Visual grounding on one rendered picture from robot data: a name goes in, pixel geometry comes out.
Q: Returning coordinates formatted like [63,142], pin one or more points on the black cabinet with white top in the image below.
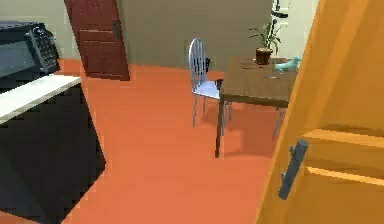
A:
[43,146]

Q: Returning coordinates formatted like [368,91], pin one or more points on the green plant in brown pot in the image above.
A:
[264,53]

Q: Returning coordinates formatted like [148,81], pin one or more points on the grey pen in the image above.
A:
[274,77]

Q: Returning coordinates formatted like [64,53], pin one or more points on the orange wooden room door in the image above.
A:
[336,126]

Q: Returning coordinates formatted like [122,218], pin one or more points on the black wall lamp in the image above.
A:
[278,13]

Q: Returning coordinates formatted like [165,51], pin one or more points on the brown wooden table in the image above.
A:
[256,83]

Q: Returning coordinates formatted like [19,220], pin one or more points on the teal bird figurine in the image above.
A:
[287,65]

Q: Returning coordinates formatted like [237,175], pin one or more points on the black microwave oven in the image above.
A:
[20,55]

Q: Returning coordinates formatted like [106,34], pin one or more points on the dark red room door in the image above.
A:
[100,40]

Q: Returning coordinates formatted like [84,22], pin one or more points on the silver metal chair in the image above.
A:
[203,87]

